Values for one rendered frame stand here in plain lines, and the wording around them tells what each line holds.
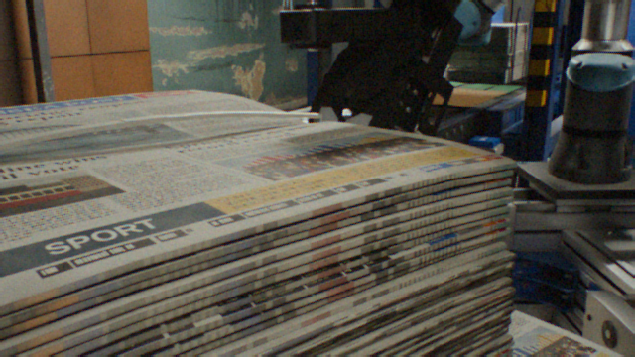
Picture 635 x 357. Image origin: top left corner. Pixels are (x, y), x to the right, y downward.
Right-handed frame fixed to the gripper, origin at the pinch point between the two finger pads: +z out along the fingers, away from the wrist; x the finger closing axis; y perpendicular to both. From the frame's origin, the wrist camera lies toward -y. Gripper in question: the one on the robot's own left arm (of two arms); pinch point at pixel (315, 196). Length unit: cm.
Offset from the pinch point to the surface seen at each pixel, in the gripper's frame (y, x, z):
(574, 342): 27.5, -12.3, 2.8
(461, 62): 188, 147, -96
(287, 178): -15.9, -15.0, 0.8
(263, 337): -17.0, -18.9, 7.4
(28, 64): 88, 402, -25
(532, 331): 26.3, -8.6, 3.5
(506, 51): 191, 128, -105
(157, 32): 180, 452, -98
